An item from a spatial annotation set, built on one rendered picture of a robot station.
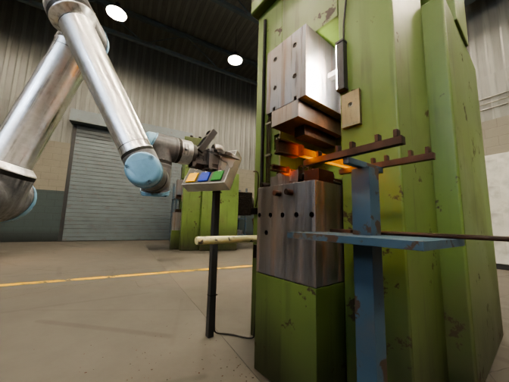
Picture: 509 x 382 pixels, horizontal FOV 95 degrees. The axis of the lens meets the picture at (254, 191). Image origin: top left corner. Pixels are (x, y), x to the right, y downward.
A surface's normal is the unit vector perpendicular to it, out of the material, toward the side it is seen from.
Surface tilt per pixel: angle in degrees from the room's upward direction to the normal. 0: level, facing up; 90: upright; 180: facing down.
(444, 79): 90
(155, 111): 90
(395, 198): 90
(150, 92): 90
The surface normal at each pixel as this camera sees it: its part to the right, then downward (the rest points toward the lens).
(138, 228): 0.49, -0.10
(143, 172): 0.25, -0.04
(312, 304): -0.77, -0.11
